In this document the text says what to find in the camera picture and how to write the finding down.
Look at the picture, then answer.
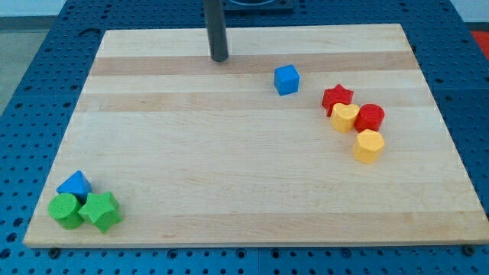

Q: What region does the blue cube block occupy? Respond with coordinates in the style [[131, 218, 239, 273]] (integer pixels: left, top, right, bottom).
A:
[[274, 64, 300, 96]]

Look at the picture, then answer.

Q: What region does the light wooden board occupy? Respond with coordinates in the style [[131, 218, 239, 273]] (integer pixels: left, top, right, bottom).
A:
[[24, 24, 488, 248]]

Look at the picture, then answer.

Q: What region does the yellow heart block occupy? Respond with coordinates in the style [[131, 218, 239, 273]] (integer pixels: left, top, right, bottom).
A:
[[330, 103, 360, 133]]

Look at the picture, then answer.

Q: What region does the red star block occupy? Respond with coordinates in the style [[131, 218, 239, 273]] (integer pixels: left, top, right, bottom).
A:
[[322, 83, 354, 117]]

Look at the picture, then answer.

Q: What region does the yellow hexagon block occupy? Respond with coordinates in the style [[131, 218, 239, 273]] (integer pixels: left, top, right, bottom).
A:
[[352, 129, 385, 163]]

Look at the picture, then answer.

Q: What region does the red cylinder block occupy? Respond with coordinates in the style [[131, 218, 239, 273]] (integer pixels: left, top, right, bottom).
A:
[[354, 104, 385, 133]]

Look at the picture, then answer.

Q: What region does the dark grey cylindrical robot rod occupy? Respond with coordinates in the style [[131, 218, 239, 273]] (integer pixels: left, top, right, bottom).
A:
[[202, 0, 228, 63]]

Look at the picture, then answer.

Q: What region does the green star block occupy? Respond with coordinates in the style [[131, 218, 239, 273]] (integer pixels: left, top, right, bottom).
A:
[[78, 192, 122, 233]]

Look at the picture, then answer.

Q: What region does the blue triangle block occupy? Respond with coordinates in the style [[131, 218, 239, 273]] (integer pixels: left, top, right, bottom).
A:
[[56, 170, 92, 204]]

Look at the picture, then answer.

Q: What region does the green cylinder block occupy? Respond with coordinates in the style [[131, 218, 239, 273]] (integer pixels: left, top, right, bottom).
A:
[[47, 192, 85, 230]]

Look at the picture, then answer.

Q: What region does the blue perforated metal table plate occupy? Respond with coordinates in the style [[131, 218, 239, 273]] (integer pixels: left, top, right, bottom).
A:
[[1, 0, 488, 274]]

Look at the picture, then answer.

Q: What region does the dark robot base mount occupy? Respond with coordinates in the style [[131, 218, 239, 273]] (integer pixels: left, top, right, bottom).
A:
[[223, 0, 294, 11]]

